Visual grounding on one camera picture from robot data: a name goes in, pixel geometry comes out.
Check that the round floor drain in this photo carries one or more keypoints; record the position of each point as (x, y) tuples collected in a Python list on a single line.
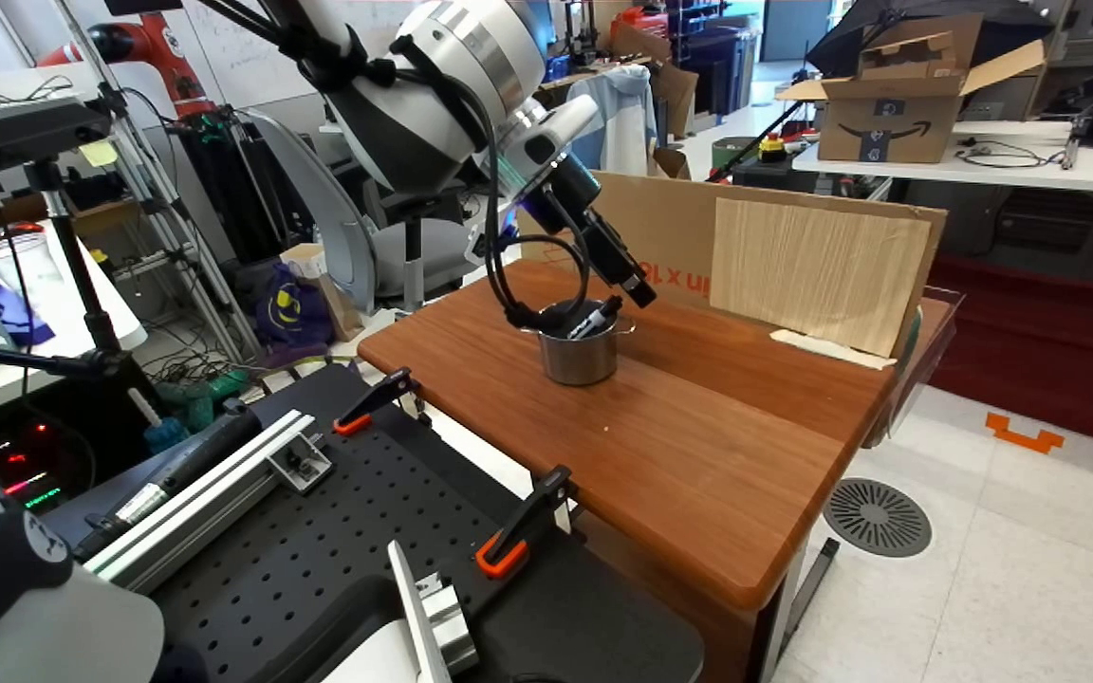
[(877, 517)]

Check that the brown paper bag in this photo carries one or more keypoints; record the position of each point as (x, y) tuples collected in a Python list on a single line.
[(319, 270)]

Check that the open cardboard box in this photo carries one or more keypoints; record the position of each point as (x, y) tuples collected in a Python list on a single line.
[(898, 114)]

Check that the grey office chair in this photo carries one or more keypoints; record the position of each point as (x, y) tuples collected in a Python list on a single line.
[(328, 209)]

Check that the blue cloth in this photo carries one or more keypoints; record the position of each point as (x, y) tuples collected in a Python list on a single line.
[(20, 318)]

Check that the yellow sticky note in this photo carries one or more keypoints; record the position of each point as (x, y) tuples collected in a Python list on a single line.
[(99, 153)]

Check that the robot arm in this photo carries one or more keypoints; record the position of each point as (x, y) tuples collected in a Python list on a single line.
[(433, 85)]

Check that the black clamp with orange tip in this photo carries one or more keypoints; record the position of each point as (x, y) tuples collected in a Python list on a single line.
[(518, 531), (376, 398)]

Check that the short aluminium bracket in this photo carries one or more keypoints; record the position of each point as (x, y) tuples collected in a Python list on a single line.
[(433, 617)]

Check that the large cardboard sheet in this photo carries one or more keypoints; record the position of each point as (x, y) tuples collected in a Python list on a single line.
[(660, 228)]

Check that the white paper strip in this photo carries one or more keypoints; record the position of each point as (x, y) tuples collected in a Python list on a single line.
[(831, 349)]

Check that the camera on tripod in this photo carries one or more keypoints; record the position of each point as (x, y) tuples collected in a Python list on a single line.
[(20, 133)]

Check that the red robot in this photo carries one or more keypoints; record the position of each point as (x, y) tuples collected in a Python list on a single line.
[(148, 52)]

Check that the orange floor tape mark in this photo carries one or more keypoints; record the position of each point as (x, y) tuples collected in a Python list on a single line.
[(1021, 436)]

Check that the emergency stop button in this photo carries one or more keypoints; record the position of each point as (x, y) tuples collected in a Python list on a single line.
[(772, 147)]

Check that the black handheld tool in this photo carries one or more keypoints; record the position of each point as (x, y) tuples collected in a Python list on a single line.
[(186, 465)]

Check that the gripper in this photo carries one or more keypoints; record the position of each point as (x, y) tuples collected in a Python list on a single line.
[(570, 190)]

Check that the light blue garment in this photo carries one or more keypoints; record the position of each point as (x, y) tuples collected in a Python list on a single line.
[(618, 109)]

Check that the white round-edged table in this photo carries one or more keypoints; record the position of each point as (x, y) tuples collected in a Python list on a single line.
[(53, 313)]

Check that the clear plastic cup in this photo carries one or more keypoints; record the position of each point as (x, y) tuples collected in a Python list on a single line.
[(20, 266)]

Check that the steel pot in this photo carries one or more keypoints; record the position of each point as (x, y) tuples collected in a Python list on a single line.
[(580, 360)]

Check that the metal shelf rack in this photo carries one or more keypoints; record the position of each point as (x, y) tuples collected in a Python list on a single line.
[(176, 228)]

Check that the blue bag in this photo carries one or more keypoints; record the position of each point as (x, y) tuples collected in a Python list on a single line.
[(292, 308)]

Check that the black marker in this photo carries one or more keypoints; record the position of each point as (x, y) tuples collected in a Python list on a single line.
[(594, 321)]

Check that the long aluminium rail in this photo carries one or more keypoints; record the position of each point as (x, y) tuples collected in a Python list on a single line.
[(205, 503)]

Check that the light wood-pattern board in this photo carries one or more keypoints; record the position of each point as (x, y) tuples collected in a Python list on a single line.
[(822, 275)]

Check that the clear plastic panel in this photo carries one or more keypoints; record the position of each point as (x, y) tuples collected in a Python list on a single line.
[(931, 351)]

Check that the computer with red lights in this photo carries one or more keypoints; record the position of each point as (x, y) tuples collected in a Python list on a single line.
[(29, 460)]

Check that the blue brush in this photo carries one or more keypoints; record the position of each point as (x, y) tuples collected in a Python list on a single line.
[(165, 434)]

